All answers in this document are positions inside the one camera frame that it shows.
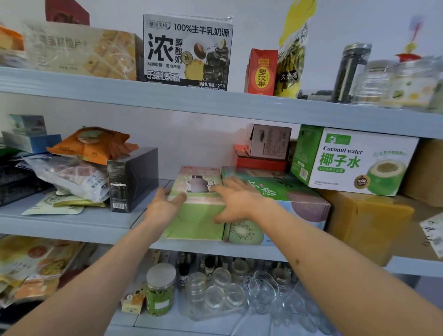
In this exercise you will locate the white-lid green-label jar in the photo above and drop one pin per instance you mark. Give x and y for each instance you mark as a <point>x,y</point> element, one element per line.
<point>161,290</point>

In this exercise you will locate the pale printed snack packet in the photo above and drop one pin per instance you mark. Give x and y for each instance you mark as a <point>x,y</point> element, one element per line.
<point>69,176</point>

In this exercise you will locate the small dark canister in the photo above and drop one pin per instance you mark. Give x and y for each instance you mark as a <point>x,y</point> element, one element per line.
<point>318,95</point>

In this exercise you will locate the yellow flat packet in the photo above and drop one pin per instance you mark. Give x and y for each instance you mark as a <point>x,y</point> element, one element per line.
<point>20,256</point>

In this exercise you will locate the metal-lid glass jar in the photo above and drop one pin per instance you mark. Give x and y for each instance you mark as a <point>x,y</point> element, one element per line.
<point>349,72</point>

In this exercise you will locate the kiwi fruit carton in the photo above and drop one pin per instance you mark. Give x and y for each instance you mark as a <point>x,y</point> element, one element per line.
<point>304,204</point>

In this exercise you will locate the large black box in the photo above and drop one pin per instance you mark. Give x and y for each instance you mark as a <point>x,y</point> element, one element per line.
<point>131,180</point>

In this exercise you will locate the group of clear glass cups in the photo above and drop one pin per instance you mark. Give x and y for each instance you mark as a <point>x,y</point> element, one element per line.
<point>225,294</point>

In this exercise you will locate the labelled clear plastic jar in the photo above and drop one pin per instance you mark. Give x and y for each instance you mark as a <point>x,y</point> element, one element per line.
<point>408,86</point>

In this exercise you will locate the person's left hand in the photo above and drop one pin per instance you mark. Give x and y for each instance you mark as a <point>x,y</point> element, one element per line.
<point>162,211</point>

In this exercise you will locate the person's right forearm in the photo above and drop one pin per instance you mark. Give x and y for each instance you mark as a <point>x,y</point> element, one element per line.
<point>346,277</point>

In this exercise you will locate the small blue white box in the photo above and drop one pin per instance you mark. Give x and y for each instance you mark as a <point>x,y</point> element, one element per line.
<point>31,138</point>

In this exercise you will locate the grey metal shelves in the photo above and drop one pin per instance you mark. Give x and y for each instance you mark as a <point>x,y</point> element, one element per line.
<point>138,97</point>

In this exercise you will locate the pale green flat packet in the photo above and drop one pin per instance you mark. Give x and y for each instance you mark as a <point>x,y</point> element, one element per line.
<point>52,207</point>

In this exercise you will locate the white black milk carton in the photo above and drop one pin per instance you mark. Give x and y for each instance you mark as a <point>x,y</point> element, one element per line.
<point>187,52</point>

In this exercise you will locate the pink green bottle box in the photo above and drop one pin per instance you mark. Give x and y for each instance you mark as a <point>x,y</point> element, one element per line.
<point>193,214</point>

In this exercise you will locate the ribbed clear plastic jar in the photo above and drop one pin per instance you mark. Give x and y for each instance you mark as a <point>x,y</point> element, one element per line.
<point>370,86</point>

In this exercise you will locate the wide clear-taped cardboard box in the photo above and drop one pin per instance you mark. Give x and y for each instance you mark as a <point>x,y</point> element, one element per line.
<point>412,235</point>

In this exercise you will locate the small yellow-taped cardboard box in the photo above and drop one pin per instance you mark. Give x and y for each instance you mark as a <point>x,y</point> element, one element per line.
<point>363,221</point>

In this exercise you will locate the person's right hand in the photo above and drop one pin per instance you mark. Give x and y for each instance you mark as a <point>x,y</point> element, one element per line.
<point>245,204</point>

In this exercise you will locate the orange snack bag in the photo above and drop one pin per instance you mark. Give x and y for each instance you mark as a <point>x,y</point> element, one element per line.
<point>93,145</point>

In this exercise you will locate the tan textured packet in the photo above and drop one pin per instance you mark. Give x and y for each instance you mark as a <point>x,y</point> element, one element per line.
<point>86,52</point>

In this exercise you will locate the yellow green snack bag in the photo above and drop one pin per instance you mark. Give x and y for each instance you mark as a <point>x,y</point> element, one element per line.
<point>290,69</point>

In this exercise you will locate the red yellow-label packet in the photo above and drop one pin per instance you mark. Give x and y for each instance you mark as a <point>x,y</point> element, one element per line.
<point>261,74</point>

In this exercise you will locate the red knot ornament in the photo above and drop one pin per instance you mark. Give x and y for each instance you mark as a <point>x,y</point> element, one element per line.
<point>408,57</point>

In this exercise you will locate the orange clear snack packet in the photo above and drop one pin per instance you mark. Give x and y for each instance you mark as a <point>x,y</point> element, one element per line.
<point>10,41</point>

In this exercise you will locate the pink labelled box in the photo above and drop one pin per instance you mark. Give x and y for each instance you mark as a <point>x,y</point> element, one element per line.
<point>273,142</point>

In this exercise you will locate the white coconut water box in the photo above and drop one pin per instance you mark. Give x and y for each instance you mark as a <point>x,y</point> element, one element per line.
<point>328,173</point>

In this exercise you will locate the person's left forearm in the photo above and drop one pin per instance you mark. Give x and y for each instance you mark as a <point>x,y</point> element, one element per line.
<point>86,287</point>

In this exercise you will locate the dark red patterned box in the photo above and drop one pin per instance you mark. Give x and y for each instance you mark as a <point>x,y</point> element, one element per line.
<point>67,12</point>

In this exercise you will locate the black flat tray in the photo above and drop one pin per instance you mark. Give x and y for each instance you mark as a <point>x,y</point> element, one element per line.
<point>17,187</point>

